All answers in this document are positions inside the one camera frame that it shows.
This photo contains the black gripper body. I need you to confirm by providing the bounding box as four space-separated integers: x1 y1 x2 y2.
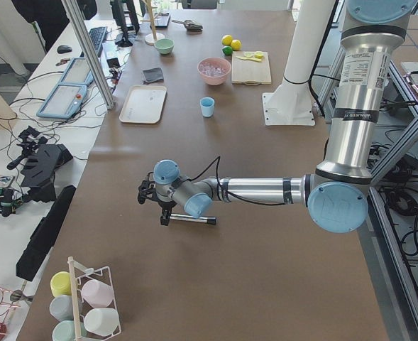
137 171 175 212

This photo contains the steel muddler black tip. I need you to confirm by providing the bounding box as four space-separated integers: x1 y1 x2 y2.
170 214 216 225

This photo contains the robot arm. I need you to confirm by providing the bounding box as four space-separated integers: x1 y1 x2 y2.
138 1 416 233

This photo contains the pink plastic cup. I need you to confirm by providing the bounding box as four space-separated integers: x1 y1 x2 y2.
81 279 114 308

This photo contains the light blue plastic cup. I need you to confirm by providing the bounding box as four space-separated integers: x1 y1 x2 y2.
199 97 215 118

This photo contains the white plastic cup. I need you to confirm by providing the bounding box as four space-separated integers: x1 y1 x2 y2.
84 308 119 337

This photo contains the yellow plastic cup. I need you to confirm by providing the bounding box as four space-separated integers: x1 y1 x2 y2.
50 271 71 298

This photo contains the grey plastic cup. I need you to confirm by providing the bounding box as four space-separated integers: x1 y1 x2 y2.
49 295 74 322

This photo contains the pink bowl of ice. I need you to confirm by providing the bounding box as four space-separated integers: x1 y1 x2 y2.
197 57 231 85

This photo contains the mint green plastic cup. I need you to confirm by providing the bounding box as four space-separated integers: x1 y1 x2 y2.
52 320 76 341

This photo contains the steel ice scoop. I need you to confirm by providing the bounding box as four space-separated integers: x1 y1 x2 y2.
171 19 203 33

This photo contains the cream rabbit tray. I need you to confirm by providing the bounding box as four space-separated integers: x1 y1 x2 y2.
119 85 167 124

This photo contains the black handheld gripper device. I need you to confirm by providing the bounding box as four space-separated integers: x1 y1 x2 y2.
6 126 73 202

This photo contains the black long bar device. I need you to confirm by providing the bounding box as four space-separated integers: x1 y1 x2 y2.
16 185 76 281

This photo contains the grey folded cloth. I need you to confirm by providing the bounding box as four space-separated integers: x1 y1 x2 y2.
143 67 164 84

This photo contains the blue teach pendant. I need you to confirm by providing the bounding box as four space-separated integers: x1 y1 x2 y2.
60 58 94 85
37 83 87 119

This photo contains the green ceramic bowl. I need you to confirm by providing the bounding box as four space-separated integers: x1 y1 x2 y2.
154 38 175 55

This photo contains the wooden mug tree stand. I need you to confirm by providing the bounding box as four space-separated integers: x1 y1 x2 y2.
141 0 158 45

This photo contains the wooden cutting board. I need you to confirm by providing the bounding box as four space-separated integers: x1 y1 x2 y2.
231 51 272 85

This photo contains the green lime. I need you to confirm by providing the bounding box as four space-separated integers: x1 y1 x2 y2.
222 46 233 56

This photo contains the black keyboard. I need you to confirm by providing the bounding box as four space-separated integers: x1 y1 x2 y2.
89 26 107 57

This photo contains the whole lemon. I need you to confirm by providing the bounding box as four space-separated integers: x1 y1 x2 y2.
221 35 233 46
230 39 242 51

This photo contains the yellow plastic knife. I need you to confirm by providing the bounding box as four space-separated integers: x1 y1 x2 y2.
235 55 262 63

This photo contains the black computer monitor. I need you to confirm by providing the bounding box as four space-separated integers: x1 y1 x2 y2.
110 0 140 48

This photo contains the person in black clothes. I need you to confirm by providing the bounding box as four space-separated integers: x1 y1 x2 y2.
11 0 98 53

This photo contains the white wire cup rack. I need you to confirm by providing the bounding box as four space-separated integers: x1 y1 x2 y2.
67 256 122 340

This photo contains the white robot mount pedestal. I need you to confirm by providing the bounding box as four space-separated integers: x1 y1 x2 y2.
263 0 337 126

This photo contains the aluminium frame post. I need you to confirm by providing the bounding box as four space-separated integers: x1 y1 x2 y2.
62 0 114 109

